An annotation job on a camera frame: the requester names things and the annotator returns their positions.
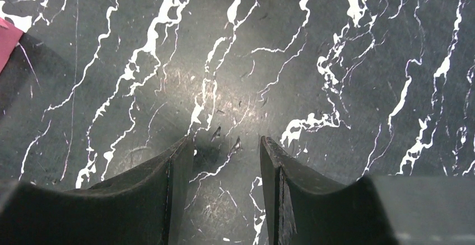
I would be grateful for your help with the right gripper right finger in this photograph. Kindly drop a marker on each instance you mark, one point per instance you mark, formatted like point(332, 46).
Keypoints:
point(305, 207)

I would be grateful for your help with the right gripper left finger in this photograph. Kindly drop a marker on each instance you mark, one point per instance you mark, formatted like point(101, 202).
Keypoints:
point(143, 205)

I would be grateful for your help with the pink paper box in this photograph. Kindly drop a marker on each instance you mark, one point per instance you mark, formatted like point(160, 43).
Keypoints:
point(10, 37)

